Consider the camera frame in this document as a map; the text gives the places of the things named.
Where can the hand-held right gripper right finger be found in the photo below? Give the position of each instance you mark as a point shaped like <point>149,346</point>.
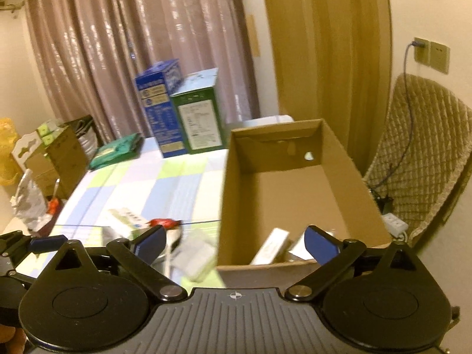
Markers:
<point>320,245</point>

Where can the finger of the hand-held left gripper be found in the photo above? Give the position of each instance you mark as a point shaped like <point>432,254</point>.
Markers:
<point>48,244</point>

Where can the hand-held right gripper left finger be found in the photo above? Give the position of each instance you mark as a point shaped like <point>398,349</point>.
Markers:
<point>151,244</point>

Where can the large cardboard box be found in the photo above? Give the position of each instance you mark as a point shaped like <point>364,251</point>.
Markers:
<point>295,191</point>

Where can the checked cloth covered desktop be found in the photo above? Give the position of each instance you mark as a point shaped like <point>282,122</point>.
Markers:
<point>166,177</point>

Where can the person's left hand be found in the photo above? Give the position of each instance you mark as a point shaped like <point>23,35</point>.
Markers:
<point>11,341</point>

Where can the flat white packet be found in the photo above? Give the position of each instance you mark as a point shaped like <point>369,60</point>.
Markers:
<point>298,247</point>

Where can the red snack packet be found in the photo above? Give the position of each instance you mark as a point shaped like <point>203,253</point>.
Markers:
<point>166,222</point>

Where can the white green medicine box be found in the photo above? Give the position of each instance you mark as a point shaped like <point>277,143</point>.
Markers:
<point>123,221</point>

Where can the white soft packet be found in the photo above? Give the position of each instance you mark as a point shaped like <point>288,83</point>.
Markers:
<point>195,256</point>

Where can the crumpled white plastic bag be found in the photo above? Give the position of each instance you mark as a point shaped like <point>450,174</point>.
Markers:
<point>29,201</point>

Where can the long white box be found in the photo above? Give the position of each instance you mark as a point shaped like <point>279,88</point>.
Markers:
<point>271,246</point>

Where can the black power adapter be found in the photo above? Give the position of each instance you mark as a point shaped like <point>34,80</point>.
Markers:
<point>383,201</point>

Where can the white power strip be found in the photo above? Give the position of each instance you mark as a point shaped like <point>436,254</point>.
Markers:
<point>395,225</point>

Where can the brown cardboard storage box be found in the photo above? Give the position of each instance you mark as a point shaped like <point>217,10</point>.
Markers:
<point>66,162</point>

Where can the white scalloped cardboard piece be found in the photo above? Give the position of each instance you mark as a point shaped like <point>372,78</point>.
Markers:
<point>25,149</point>

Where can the green plastic packet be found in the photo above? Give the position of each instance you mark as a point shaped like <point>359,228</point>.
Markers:
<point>114,151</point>

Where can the yellow plastic bag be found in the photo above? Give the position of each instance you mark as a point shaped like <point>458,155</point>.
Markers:
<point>7,147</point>

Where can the green white tissue box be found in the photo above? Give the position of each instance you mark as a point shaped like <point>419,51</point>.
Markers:
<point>49,129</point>

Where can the black silver shopping bag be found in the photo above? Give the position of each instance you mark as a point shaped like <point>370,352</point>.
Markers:
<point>84,134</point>

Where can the tall blue carton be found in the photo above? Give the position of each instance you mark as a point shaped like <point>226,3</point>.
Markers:
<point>160,110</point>

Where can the tall green carton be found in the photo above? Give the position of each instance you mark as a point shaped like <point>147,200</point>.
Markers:
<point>197,118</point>

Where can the white rounded object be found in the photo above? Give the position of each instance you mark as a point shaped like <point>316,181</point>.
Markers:
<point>265,121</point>

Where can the quilted beige chair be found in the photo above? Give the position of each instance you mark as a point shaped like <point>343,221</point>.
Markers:
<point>416,147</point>

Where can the pink pleated curtain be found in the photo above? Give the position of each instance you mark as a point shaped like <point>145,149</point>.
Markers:
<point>110,44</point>

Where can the wall socket with plug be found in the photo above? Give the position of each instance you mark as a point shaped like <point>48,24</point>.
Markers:
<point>421,49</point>

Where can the empty wall socket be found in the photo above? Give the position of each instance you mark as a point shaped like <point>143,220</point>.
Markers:
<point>439,58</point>

